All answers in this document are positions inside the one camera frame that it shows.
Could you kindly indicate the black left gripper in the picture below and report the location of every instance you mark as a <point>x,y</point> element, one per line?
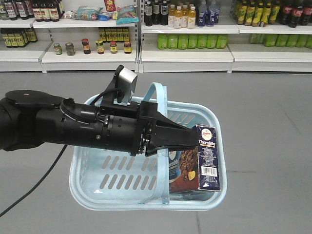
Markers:
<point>132,128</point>

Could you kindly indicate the dark blue Chocofello cookie box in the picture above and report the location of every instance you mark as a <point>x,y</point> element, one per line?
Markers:
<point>196,169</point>

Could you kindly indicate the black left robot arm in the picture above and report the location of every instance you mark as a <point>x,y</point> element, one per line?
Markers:
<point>30,118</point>

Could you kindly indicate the white supermarket shelving unit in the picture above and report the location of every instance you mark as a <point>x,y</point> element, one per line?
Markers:
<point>69,45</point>

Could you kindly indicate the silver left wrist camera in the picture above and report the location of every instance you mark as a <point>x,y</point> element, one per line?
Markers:
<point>126,81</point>

